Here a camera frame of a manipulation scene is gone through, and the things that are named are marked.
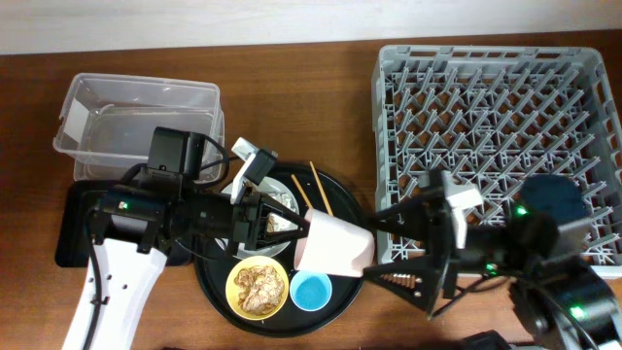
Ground white napkin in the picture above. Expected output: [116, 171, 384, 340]
[270, 192, 298, 214]

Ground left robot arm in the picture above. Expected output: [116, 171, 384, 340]
[63, 126, 310, 349]

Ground wooden chopstick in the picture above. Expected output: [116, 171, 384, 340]
[309, 160, 333, 216]
[291, 174, 314, 209]

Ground clear plastic bin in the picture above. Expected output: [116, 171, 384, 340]
[52, 73, 225, 181]

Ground black rectangular tray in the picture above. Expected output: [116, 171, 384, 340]
[55, 180, 191, 267]

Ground upper wooden chopstick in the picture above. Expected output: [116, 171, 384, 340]
[309, 160, 333, 216]

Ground round black tray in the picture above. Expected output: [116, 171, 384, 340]
[191, 162, 367, 338]

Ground food scraps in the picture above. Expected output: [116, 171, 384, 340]
[234, 265, 285, 316]

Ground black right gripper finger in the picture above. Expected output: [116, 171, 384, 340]
[367, 193, 432, 233]
[363, 256, 440, 314]

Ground lower wooden chopstick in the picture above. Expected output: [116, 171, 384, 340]
[291, 174, 314, 209]

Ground grey dishwasher rack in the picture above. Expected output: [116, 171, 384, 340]
[371, 45, 621, 279]

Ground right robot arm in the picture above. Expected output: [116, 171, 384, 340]
[363, 169, 621, 349]

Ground blue plastic cup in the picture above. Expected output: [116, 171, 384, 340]
[290, 271, 332, 312]

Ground white round plate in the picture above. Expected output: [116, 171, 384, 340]
[235, 177, 299, 260]

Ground yellow bowl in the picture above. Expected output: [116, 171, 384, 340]
[225, 256, 290, 321]

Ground black object at bottom edge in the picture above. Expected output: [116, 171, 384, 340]
[459, 331, 511, 350]

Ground pink plastic cup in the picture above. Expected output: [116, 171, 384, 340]
[294, 209, 375, 278]

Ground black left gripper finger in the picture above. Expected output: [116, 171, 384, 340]
[252, 226, 309, 250]
[257, 193, 310, 228]

